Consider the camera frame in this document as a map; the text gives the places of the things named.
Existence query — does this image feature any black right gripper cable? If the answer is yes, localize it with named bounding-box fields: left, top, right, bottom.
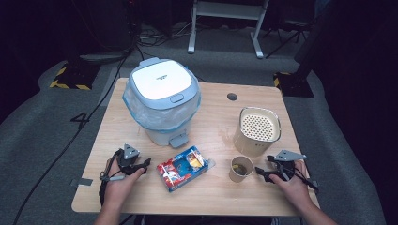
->
left=281, top=162, right=320, bottom=193

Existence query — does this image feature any white and blue pedal bin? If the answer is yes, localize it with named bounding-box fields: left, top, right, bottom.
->
left=121, top=56, right=202, bottom=149

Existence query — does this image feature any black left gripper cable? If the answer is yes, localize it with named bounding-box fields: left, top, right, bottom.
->
left=98, top=149, right=126, bottom=207

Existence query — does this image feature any dark wet tea residue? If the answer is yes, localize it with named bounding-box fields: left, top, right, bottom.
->
left=232, top=162, right=248, bottom=176

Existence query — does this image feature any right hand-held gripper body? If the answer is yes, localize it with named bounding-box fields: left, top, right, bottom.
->
left=273, top=149, right=308, bottom=182

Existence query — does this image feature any long black floor cable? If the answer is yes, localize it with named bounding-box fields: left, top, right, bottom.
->
left=12, top=54, right=130, bottom=225

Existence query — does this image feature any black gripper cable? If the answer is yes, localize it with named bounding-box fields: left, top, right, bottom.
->
left=98, top=149, right=126, bottom=207
left=281, top=162, right=320, bottom=193

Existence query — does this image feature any person's left hand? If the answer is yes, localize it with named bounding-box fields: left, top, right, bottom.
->
left=102, top=156, right=146, bottom=204

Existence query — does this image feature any dark folding stand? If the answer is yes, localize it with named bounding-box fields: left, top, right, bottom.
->
left=265, top=18, right=314, bottom=59

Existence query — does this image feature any beige strainer canister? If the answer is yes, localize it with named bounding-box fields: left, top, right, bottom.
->
left=233, top=106, right=282, bottom=158

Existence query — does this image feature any beige paper cup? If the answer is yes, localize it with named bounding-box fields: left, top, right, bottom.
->
left=228, top=155, right=254, bottom=184

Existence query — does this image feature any grey floor cable cover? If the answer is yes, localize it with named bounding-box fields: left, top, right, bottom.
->
left=79, top=52, right=128, bottom=64

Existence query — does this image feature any white metal desk frame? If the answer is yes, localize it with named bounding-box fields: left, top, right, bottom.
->
left=187, top=0, right=270, bottom=59

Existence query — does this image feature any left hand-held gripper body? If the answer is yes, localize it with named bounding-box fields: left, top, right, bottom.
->
left=115, top=143, right=145, bottom=176

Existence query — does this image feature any clear plastic bin liner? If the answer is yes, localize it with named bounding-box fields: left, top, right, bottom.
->
left=122, top=90, right=202, bottom=132

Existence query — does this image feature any person's right hand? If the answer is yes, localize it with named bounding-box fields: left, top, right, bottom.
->
left=269, top=160, right=314, bottom=209

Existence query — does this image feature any blue and red carton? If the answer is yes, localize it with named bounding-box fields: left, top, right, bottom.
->
left=156, top=144, right=217, bottom=193

